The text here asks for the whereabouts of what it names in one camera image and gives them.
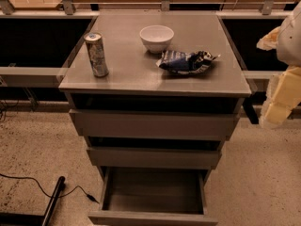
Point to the grey open bottom drawer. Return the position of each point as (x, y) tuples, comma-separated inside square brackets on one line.
[(152, 197)]

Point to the blue white crumpled chip bag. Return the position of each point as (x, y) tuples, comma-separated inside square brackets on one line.
[(186, 63)]

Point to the black stand leg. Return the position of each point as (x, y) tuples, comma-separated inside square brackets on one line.
[(31, 204)]

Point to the grey top drawer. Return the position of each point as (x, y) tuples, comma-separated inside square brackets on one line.
[(102, 123)]

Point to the grey drawer cabinet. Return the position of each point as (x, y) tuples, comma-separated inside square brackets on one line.
[(135, 83)]

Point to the grey middle drawer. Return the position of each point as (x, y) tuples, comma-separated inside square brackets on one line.
[(153, 158)]

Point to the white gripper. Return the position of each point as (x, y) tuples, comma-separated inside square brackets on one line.
[(291, 44)]

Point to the white ceramic bowl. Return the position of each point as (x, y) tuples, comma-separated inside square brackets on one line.
[(156, 38)]

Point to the silver blue redbull can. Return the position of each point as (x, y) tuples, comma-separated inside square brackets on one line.
[(94, 44)]

